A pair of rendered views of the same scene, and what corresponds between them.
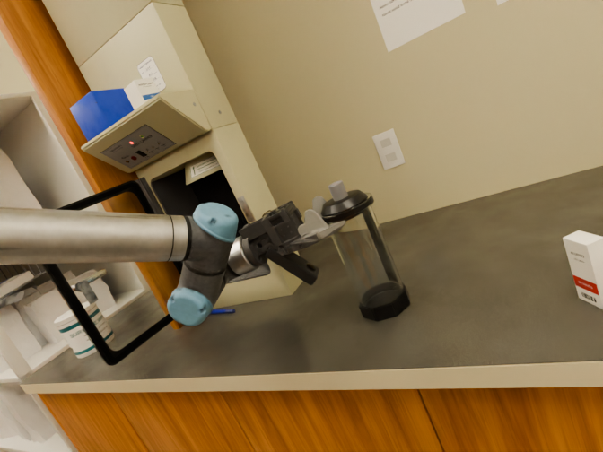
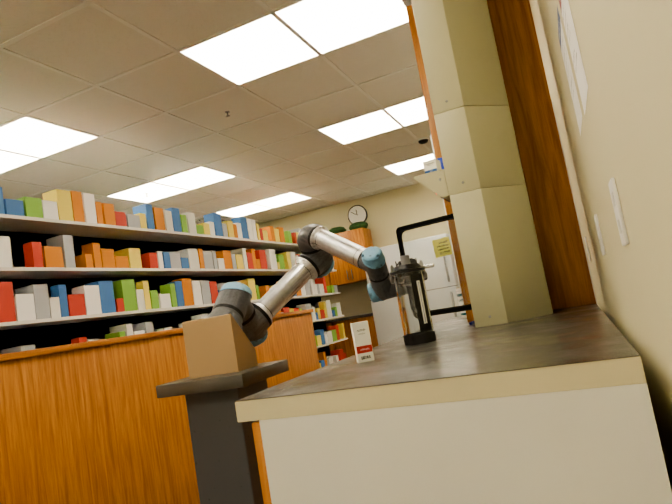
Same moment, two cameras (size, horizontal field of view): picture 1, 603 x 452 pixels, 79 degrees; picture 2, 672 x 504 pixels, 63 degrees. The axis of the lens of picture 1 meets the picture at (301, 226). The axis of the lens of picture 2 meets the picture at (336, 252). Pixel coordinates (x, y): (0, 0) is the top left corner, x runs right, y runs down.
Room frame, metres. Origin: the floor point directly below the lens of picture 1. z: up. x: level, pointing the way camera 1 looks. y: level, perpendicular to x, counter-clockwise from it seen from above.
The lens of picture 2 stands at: (0.18, -1.73, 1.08)
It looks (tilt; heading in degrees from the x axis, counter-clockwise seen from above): 6 degrees up; 80
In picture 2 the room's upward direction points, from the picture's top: 10 degrees counter-clockwise
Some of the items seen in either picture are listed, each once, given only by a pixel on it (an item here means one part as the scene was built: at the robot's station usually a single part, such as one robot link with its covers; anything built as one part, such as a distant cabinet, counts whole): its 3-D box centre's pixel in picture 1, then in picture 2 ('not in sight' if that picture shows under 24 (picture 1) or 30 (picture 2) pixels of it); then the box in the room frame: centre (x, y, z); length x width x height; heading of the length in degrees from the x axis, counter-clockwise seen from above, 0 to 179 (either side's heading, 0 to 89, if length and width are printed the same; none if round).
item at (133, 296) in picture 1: (123, 267); (436, 266); (0.97, 0.47, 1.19); 0.30 x 0.01 x 0.40; 138
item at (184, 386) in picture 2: not in sight; (225, 377); (0.07, 0.21, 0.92); 0.32 x 0.32 x 0.04; 61
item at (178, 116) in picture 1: (144, 138); (440, 191); (0.97, 0.26, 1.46); 0.32 x 0.12 x 0.10; 58
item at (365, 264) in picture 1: (364, 254); (413, 303); (0.67, -0.09, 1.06); 0.11 x 0.11 x 0.21
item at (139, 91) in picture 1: (144, 95); (432, 169); (0.93, 0.21, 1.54); 0.05 x 0.05 x 0.06; 49
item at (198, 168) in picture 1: (210, 163); not in sight; (1.09, 0.16, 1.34); 0.18 x 0.18 x 0.05
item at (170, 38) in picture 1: (214, 169); (495, 215); (1.12, 0.17, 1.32); 0.32 x 0.25 x 0.77; 58
